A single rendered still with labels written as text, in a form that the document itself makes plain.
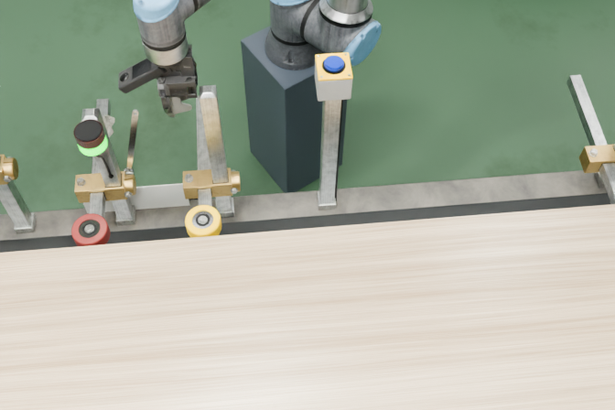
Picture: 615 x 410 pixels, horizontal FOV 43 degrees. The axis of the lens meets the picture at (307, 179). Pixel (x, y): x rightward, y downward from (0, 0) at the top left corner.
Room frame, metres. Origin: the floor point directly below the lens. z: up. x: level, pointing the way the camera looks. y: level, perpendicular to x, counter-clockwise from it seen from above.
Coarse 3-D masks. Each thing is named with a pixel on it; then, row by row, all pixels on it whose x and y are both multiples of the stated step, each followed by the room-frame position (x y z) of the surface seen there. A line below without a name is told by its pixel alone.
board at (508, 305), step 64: (0, 256) 0.80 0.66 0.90; (64, 256) 0.80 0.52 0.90; (128, 256) 0.80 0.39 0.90; (192, 256) 0.80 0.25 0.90; (256, 256) 0.81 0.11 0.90; (320, 256) 0.81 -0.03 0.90; (384, 256) 0.81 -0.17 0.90; (448, 256) 0.82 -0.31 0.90; (512, 256) 0.82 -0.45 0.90; (576, 256) 0.82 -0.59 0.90; (0, 320) 0.65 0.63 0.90; (64, 320) 0.65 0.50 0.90; (128, 320) 0.65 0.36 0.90; (192, 320) 0.66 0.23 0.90; (256, 320) 0.66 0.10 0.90; (320, 320) 0.66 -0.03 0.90; (384, 320) 0.66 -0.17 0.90; (448, 320) 0.66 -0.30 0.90; (512, 320) 0.67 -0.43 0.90; (576, 320) 0.67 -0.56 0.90; (0, 384) 0.51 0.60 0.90; (64, 384) 0.52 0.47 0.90; (128, 384) 0.52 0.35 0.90; (192, 384) 0.52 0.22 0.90; (256, 384) 0.52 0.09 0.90; (320, 384) 0.52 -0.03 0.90; (384, 384) 0.53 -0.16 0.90; (448, 384) 0.53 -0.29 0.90; (512, 384) 0.53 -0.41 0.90; (576, 384) 0.53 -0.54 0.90
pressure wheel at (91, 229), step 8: (88, 216) 0.90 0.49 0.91; (96, 216) 0.90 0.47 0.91; (80, 224) 0.88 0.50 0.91; (88, 224) 0.88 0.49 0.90; (96, 224) 0.88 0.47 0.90; (104, 224) 0.88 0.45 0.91; (72, 232) 0.86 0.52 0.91; (80, 232) 0.86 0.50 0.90; (88, 232) 0.86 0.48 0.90; (96, 232) 0.86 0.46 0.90; (104, 232) 0.86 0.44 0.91; (80, 240) 0.84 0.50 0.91; (88, 240) 0.84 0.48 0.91; (96, 240) 0.84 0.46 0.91; (104, 240) 0.85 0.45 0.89
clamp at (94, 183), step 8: (80, 176) 1.03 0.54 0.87; (88, 176) 1.03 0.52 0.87; (96, 176) 1.03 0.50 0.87; (128, 176) 1.03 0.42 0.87; (88, 184) 1.01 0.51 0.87; (96, 184) 1.01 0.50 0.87; (104, 184) 1.01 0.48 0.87; (128, 184) 1.01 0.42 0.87; (80, 192) 0.99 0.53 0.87; (88, 192) 0.99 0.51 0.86; (96, 192) 0.99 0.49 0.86; (104, 192) 0.99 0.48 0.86; (112, 192) 0.99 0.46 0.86; (120, 192) 1.00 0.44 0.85; (128, 192) 1.00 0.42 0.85; (80, 200) 0.99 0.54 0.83; (88, 200) 0.99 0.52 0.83
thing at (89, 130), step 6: (90, 120) 1.00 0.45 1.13; (78, 126) 0.98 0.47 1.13; (84, 126) 0.98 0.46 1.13; (90, 126) 0.98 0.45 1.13; (96, 126) 0.98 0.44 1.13; (78, 132) 0.97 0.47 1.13; (84, 132) 0.97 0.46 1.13; (90, 132) 0.97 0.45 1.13; (96, 132) 0.97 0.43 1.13; (78, 138) 0.95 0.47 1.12; (84, 138) 0.95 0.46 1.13; (90, 138) 0.95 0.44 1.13; (102, 156) 0.99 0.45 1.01; (108, 168) 1.00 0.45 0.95
